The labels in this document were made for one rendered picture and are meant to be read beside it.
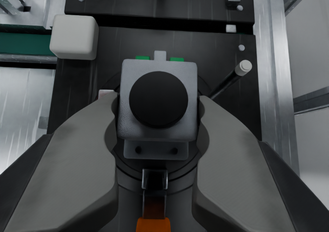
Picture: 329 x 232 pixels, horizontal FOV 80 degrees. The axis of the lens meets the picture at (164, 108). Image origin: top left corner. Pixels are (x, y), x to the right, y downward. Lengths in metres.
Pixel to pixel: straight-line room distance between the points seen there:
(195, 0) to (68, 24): 0.16
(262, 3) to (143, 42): 0.17
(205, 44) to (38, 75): 0.24
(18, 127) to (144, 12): 0.23
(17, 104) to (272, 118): 0.33
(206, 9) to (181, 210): 0.24
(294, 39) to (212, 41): 0.23
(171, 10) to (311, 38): 0.30
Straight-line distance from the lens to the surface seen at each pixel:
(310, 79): 0.45
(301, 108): 0.32
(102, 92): 0.20
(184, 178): 0.20
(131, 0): 0.29
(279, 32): 0.32
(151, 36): 0.26
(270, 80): 0.29
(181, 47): 0.25
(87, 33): 0.25
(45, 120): 0.26
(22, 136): 0.33
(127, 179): 0.20
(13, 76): 0.35
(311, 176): 0.42
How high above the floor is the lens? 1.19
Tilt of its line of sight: 79 degrees down
